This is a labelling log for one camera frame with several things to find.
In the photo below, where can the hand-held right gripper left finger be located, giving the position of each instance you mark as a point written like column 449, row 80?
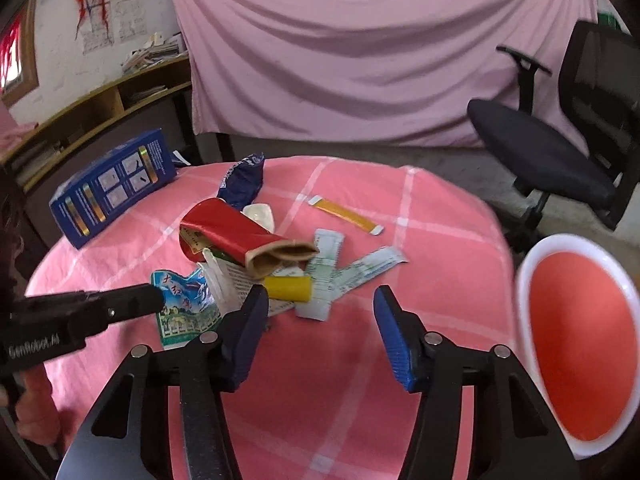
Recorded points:
column 247, row 332

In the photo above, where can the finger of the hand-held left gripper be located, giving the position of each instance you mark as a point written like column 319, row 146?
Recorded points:
column 132, row 301

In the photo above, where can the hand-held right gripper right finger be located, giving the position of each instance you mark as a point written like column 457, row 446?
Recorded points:
column 395, row 342

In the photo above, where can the white paper leaflet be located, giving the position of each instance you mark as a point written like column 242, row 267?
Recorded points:
column 235, row 278

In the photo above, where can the landscape printed packet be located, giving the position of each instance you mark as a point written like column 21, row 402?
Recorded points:
column 185, row 320

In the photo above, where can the yellow tube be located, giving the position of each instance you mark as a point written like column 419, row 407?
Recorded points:
column 287, row 288

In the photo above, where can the small pen-like object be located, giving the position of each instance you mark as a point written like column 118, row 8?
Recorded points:
column 370, row 267

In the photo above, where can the crushed red paper cup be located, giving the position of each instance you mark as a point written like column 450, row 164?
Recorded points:
column 225, row 232

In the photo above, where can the wide white sachet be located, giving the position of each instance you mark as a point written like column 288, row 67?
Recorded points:
column 325, row 255

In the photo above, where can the white plastic piece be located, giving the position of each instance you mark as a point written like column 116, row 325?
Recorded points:
column 260, row 214

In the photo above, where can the orange sachet strip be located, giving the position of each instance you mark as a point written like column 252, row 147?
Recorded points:
column 345, row 212

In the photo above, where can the dark blue snack wrapper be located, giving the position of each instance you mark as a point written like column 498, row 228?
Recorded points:
column 242, row 182

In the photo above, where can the white bin with red inside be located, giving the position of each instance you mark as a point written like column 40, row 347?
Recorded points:
column 580, row 350

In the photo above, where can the person's left hand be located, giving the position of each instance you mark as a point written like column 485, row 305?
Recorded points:
column 37, row 410

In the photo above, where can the pink checked tablecloth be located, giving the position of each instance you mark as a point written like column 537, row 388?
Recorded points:
column 325, row 390

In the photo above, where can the blue printed cardboard box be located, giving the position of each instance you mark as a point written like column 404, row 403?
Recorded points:
column 110, row 185

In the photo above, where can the black metal table leg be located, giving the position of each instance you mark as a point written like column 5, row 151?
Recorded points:
column 225, row 147

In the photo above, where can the wooden shelf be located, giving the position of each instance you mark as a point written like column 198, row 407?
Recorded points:
column 100, row 100

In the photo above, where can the black office chair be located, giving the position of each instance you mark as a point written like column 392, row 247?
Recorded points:
column 540, row 145

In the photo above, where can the stack of papers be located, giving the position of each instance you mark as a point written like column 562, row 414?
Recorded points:
column 155, row 52

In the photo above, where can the pink hanging sheet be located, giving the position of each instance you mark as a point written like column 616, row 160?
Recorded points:
column 350, row 50

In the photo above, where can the green sign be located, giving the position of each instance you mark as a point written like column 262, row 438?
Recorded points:
column 607, row 19

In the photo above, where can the wooden window frame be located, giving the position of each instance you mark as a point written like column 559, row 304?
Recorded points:
column 31, row 60

